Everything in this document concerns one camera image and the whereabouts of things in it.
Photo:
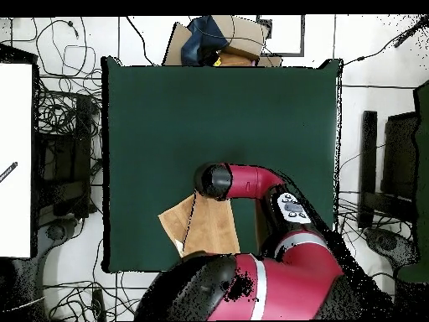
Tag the tan terry towel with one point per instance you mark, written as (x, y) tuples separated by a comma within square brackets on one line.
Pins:
[(214, 224)]

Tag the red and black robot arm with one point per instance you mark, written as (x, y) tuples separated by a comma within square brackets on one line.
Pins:
[(254, 181)]

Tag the black flat monitor panel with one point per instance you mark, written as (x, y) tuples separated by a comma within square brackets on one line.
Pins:
[(400, 154)]

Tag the white flat panel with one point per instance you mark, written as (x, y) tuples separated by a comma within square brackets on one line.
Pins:
[(15, 151)]

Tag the dark green table cloth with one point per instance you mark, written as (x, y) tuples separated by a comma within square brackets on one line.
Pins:
[(167, 110)]

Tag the orange-brown folded cloth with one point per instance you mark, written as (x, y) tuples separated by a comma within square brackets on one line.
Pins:
[(234, 60)]

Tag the dark blue garment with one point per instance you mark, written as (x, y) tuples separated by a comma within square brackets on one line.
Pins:
[(201, 37)]

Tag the brown cardboard box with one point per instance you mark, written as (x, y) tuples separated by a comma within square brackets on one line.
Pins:
[(244, 30)]

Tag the black equipment box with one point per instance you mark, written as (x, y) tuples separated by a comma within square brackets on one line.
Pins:
[(63, 161)]

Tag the black upright bar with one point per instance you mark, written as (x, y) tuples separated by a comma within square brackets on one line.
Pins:
[(368, 151)]

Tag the black round stand base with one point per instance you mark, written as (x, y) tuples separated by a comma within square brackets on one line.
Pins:
[(385, 245), (57, 231)]

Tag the black power strip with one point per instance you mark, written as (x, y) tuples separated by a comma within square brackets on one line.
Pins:
[(98, 303)]

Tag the black threaded rod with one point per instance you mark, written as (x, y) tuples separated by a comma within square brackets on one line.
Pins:
[(8, 171)]

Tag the dark green cloth drape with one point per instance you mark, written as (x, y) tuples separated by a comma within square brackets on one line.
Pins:
[(424, 134)]

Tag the black rectangular frame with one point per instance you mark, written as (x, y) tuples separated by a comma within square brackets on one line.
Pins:
[(285, 54)]

